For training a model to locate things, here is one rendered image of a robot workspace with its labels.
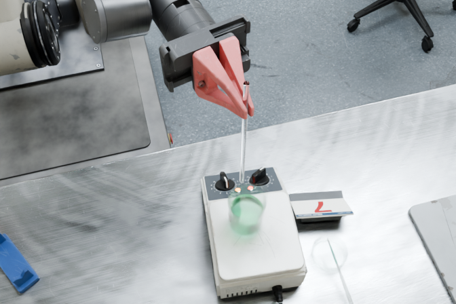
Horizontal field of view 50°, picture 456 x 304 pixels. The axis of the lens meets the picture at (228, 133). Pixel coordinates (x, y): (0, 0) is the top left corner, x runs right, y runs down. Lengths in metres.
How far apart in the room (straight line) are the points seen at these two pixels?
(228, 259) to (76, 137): 0.81
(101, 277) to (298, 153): 0.39
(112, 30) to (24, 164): 0.91
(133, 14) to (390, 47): 1.71
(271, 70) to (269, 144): 1.12
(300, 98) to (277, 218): 1.22
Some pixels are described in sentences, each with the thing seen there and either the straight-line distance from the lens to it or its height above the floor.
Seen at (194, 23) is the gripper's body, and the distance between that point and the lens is 0.54.
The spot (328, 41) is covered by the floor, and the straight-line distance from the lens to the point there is 2.13.
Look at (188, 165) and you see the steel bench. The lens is 0.87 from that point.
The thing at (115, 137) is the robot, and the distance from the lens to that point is 1.39.
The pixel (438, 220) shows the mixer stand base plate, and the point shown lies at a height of 0.76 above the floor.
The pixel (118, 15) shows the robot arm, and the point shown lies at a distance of 0.55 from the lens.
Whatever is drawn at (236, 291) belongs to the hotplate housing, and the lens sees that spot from 0.74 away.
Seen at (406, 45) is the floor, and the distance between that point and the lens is 2.20.
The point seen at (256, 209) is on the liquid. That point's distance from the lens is 0.69.
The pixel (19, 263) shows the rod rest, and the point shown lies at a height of 0.76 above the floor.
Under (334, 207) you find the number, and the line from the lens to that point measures 0.82.
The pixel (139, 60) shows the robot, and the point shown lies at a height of 0.36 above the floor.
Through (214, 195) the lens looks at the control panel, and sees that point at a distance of 0.77.
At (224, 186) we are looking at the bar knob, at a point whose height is 0.81.
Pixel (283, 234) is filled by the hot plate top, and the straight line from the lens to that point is 0.72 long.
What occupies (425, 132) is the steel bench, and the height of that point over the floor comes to 0.75.
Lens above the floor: 1.50
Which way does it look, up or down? 56 degrees down
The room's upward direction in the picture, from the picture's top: straight up
